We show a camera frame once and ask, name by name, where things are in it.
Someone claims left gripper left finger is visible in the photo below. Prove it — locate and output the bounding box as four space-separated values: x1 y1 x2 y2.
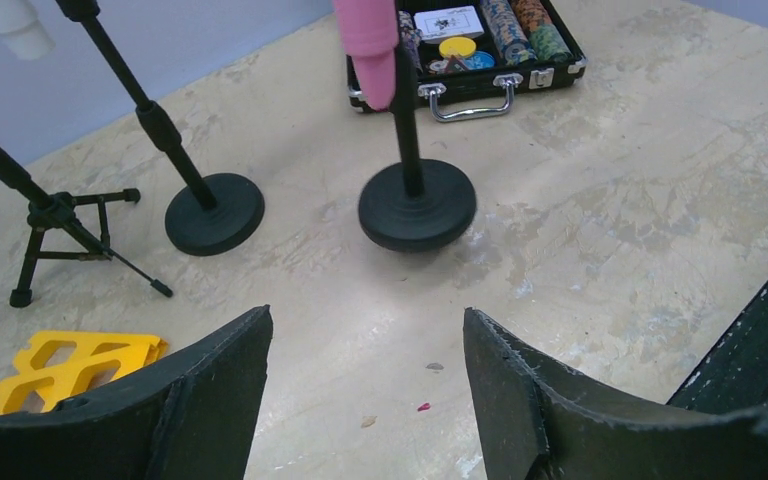
0 306 273 479

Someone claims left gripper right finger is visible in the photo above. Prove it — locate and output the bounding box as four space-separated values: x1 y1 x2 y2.
463 308 768 479

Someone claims black round-base stand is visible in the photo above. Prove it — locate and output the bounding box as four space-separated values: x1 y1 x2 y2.
57 0 265 257
358 46 477 253

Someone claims black tripod shock mount stand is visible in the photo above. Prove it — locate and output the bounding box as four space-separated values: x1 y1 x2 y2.
0 146 173 308

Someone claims pink microphone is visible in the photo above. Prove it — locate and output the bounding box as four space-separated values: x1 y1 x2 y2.
333 0 399 111

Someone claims white microphone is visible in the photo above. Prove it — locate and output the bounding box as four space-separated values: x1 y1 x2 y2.
0 0 55 61

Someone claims black poker chip case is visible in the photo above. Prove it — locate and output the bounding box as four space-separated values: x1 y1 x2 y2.
345 1 587 123

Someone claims yellow dealer button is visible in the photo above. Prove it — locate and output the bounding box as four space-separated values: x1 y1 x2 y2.
438 36 477 59

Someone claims white card deck box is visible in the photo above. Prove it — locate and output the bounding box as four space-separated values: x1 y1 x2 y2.
413 5 485 44

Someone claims yellow plastic bracket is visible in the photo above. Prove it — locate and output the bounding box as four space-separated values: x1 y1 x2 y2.
0 330 168 416

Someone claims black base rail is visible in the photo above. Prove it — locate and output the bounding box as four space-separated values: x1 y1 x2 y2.
667 281 768 414

